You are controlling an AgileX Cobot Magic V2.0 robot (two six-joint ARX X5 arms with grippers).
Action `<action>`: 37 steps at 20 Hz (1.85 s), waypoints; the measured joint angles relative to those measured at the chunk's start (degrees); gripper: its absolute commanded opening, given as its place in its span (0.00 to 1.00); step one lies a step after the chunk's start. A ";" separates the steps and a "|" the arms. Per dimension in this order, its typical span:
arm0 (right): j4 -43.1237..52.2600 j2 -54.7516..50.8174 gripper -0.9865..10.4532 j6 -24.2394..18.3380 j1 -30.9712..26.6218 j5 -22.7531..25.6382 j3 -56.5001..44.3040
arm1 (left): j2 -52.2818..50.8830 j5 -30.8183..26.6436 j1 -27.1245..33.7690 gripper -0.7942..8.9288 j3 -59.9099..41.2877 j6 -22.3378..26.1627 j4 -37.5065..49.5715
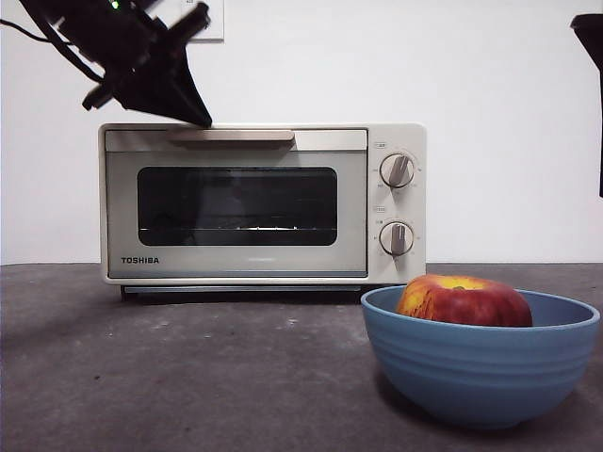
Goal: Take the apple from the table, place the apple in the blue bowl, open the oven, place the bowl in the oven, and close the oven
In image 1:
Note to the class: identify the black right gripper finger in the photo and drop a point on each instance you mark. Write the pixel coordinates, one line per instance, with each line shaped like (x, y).
(594, 42)

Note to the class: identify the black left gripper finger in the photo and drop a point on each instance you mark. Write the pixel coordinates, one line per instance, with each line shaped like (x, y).
(176, 66)
(151, 94)

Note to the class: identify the red yellow apple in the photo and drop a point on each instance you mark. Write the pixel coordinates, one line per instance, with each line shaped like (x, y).
(466, 306)

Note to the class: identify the blue ribbed bowl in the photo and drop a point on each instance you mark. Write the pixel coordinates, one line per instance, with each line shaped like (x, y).
(471, 372)

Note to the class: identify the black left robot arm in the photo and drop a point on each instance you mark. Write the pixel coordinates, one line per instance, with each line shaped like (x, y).
(108, 37)

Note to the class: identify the silver oven crumb tray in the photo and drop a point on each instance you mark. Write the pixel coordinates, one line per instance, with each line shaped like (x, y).
(235, 288)

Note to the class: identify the cream Toshiba toaster oven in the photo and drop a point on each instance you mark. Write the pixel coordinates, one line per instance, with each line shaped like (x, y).
(400, 136)

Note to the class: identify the beige oven knob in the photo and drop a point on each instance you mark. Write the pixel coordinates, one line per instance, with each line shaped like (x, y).
(398, 170)
(397, 239)

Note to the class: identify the white wall socket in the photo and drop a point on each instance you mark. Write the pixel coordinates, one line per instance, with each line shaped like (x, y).
(216, 30)

